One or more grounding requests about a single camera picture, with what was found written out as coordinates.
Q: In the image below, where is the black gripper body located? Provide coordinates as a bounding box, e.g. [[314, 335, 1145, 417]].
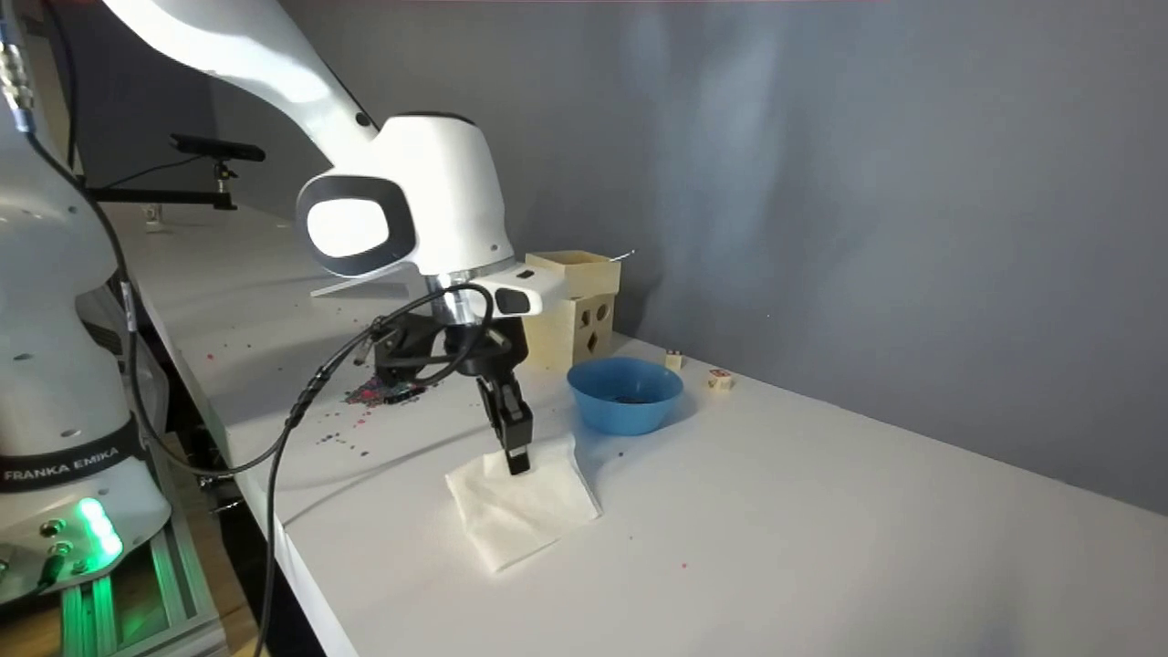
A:
[[446, 314, 533, 392]]

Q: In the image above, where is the white embossed paper napkin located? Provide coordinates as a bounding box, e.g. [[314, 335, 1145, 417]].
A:
[[443, 434, 604, 576]]

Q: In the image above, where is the colourful cereal pile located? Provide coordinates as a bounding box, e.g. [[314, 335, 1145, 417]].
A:
[[345, 381, 409, 410]]

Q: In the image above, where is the wooden block with holes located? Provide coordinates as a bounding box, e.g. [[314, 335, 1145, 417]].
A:
[[522, 290, 618, 376]]

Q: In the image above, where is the blue plastic bowl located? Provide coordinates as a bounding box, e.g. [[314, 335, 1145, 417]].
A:
[[567, 353, 688, 439]]

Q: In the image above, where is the plain light wooden block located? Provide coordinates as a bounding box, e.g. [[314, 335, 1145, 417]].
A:
[[522, 247, 623, 304]]

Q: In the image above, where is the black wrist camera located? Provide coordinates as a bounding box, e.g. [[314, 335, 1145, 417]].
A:
[[368, 310, 464, 394]]

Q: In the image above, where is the thick black gripper cable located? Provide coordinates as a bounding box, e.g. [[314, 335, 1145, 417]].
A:
[[253, 285, 502, 657]]

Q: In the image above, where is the black camera on stand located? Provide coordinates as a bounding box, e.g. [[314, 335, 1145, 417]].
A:
[[88, 133, 272, 213]]

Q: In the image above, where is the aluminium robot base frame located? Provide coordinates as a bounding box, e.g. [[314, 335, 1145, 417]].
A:
[[0, 527, 230, 657]]

